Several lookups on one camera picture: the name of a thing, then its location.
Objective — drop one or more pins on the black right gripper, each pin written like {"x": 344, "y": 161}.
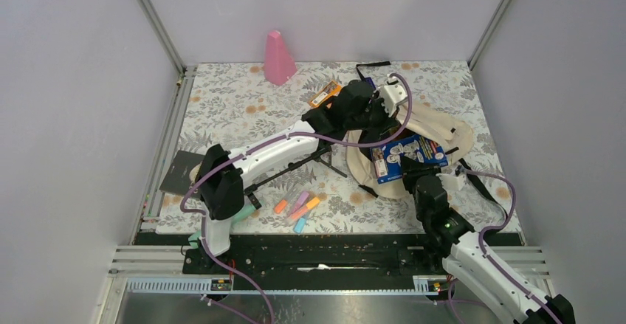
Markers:
{"x": 413, "y": 170}

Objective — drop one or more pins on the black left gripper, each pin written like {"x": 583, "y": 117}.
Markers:
{"x": 385, "y": 123}

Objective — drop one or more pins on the orange activity book box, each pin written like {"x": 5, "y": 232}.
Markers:
{"x": 331, "y": 89}

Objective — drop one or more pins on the cream canvas backpack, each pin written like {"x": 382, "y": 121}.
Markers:
{"x": 456, "y": 137}

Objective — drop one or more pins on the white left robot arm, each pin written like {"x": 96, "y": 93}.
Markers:
{"x": 224, "y": 174}

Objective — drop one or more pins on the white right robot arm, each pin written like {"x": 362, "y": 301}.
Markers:
{"x": 466, "y": 256}

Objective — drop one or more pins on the purple eraser block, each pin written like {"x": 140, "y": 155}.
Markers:
{"x": 370, "y": 82}

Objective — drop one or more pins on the black folding tripod stand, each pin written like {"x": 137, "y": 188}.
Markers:
{"x": 322, "y": 155}

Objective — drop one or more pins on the pink cone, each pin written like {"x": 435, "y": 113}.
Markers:
{"x": 279, "y": 65}

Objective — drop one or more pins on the pink highlighter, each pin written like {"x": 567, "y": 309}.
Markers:
{"x": 298, "y": 202}

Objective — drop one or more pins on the orange yellow highlighter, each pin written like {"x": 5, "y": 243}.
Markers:
{"x": 301, "y": 211}

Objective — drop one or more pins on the light blue highlighter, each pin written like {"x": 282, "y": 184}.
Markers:
{"x": 299, "y": 225}

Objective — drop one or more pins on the floral patterned table mat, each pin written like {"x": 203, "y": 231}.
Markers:
{"x": 233, "y": 105}

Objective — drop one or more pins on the black notebook gold emblem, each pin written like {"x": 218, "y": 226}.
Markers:
{"x": 182, "y": 173}

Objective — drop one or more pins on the mint green tube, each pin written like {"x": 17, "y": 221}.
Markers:
{"x": 244, "y": 213}

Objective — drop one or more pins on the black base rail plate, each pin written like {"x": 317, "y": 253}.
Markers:
{"x": 332, "y": 262}

